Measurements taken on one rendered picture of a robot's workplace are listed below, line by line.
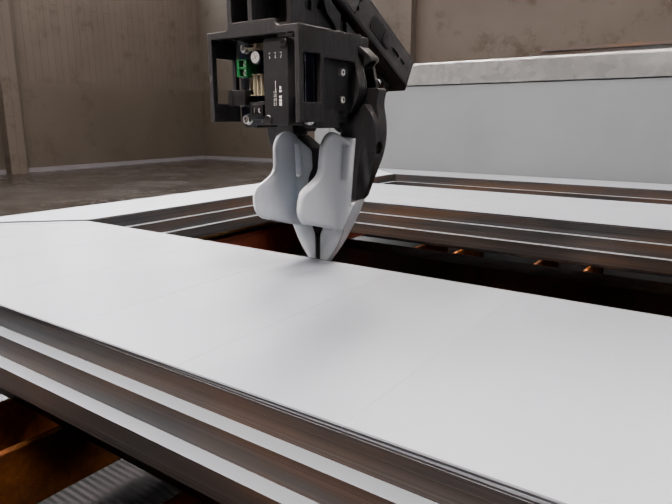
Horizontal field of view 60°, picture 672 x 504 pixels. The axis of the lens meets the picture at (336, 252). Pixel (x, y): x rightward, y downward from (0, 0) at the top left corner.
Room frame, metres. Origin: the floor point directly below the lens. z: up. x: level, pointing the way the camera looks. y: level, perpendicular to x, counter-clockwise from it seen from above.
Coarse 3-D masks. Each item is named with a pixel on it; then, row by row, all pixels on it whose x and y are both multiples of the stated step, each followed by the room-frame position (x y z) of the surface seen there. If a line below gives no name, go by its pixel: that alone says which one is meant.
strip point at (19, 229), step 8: (16, 224) 0.53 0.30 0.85; (24, 224) 0.53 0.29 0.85; (32, 224) 0.53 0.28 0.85; (40, 224) 0.53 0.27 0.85; (48, 224) 0.53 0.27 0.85; (56, 224) 0.53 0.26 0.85; (64, 224) 0.53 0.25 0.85; (72, 224) 0.53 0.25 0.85; (80, 224) 0.53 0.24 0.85; (0, 232) 0.49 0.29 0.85; (8, 232) 0.49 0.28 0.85; (16, 232) 0.49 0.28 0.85; (24, 232) 0.49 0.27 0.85; (32, 232) 0.49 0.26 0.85
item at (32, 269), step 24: (120, 240) 0.46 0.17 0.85; (144, 240) 0.46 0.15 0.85; (168, 240) 0.46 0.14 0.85; (192, 240) 0.46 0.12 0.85; (0, 264) 0.38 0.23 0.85; (24, 264) 0.38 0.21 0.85; (48, 264) 0.38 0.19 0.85; (72, 264) 0.38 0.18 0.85; (96, 264) 0.38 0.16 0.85; (120, 264) 0.38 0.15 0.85; (0, 288) 0.32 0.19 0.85
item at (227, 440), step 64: (512, 192) 0.92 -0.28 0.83; (576, 192) 0.87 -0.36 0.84; (640, 192) 0.82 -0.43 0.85; (576, 256) 0.54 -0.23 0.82; (640, 256) 0.51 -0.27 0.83; (0, 320) 0.29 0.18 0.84; (0, 384) 0.27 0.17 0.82; (64, 384) 0.25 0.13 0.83; (128, 384) 0.22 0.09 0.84; (192, 384) 0.21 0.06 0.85; (128, 448) 0.21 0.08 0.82; (192, 448) 0.20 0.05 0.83; (256, 448) 0.18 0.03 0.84; (320, 448) 0.17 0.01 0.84; (384, 448) 0.16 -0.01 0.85
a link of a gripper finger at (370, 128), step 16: (368, 96) 0.38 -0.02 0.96; (384, 96) 0.38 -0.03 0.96; (368, 112) 0.37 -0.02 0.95; (384, 112) 0.38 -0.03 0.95; (352, 128) 0.38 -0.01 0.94; (368, 128) 0.37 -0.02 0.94; (384, 128) 0.38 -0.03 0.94; (368, 144) 0.38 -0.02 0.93; (384, 144) 0.38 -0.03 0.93; (368, 160) 0.38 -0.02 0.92; (368, 176) 0.38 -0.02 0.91; (352, 192) 0.38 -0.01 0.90; (368, 192) 0.39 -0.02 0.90
